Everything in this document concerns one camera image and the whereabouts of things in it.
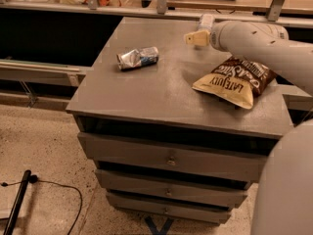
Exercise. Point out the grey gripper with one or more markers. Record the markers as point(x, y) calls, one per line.
point(216, 36)

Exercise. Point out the clear plastic water bottle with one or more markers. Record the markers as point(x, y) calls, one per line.
point(206, 22)

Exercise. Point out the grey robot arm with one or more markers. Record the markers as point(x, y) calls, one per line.
point(284, 201)

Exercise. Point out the crushed silver blue can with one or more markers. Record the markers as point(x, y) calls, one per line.
point(137, 58)

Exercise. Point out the brown yellow chip bag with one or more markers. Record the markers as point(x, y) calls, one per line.
point(236, 81)

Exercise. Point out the grey drawer cabinet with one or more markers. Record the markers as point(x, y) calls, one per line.
point(157, 103)

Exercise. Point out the top grey drawer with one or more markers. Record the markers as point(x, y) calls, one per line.
point(128, 151)

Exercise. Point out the grey drawer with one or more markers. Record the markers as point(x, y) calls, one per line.
point(170, 189)
point(128, 151)
point(127, 202)

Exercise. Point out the middle grey drawer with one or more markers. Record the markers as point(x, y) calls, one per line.
point(170, 189)

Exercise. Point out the bottom grey drawer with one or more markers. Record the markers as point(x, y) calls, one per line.
point(127, 202)

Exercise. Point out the black pole on floor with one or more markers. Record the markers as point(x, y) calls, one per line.
point(13, 217)

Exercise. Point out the grey metal railing frame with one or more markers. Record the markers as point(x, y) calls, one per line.
point(297, 13)

